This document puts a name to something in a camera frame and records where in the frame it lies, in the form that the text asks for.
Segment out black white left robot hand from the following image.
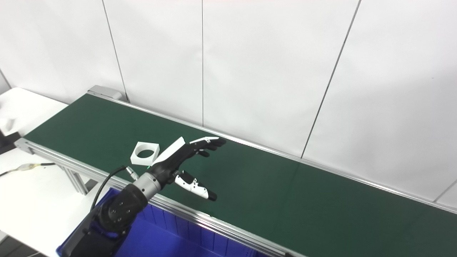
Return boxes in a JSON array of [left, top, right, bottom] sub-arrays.
[[152, 136, 227, 201]]

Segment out white square part round hole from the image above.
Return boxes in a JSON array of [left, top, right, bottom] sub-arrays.
[[130, 142, 160, 166]]

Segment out blue plastic bin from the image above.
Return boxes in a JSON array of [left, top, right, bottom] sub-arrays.
[[56, 187, 272, 257]]

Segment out grey conveyor end housing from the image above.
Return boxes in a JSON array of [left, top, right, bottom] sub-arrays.
[[87, 85, 124, 101]]

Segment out aluminium conveyor leg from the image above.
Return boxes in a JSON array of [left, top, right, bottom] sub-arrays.
[[59, 166, 99, 195]]

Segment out white block part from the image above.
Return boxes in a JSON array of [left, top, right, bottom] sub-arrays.
[[0, 116, 16, 136]]

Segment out black flat object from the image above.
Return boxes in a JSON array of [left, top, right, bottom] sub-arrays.
[[0, 130, 22, 154]]

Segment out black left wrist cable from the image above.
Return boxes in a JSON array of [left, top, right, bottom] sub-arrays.
[[91, 165, 140, 211]]

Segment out green conveyor belt aluminium frame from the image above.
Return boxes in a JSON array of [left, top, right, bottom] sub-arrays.
[[14, 85, 457, 257]]

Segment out thin cable with yellowish connector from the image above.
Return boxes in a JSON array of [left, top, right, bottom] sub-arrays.
[[0, 162, 56, 177]]

